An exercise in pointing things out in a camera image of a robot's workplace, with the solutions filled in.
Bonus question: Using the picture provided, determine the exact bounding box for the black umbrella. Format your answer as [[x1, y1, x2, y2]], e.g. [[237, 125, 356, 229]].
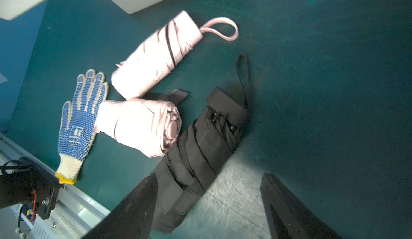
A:
[[150, 53, 252, 235]]

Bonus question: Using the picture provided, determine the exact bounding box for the pink folded umbrella upper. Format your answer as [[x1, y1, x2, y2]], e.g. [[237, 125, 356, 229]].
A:
[[111, 11, 239, 100]]

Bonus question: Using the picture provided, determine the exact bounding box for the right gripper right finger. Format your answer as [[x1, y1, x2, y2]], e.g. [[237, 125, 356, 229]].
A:
[[260, 173, 341, 239]]

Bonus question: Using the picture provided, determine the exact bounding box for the pink folded umbrella lower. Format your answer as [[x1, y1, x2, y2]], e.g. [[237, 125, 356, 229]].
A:
[[95, 98, 182, 158]]

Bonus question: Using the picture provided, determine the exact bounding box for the blue dotted work glove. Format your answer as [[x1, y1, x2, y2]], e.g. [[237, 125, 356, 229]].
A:
[[55, 69, 108, 185]]

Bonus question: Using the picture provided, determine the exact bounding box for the aluminium front rail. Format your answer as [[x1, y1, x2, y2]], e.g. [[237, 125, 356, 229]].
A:
[[1, 134, 110, 239]]

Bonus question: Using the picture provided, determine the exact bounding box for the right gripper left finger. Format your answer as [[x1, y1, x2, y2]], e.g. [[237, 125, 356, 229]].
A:
[[83, 174, 158, 239]]

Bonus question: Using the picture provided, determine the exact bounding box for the pink folded umbrella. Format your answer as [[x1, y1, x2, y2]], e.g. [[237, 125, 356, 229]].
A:
[[111, 11, 239, 100], [95, 98, 182, 158]]

